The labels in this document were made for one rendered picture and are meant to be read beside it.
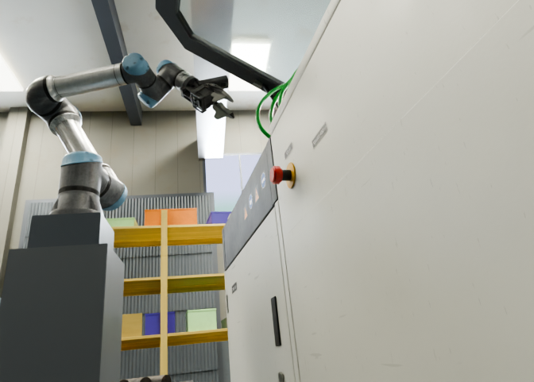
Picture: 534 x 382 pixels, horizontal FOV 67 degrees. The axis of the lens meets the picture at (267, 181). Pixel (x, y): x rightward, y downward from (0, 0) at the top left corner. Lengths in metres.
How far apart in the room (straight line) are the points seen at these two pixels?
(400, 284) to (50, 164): 7.77
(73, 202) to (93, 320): 0.35
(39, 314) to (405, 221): 0.92
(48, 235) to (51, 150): 7.00
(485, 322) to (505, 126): 0.16
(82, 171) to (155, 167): 6.32
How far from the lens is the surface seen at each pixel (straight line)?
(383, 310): 0.51
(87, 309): 1.13
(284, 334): 0.87
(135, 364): 6.80
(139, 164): 7.69
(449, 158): 0.41
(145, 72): 1.48
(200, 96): 1.46
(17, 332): 1.17
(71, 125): 1.65
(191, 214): 4.79
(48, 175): 7.99
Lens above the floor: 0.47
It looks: 24 degrees up
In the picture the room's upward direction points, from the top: 6 degrees counter-clockwise
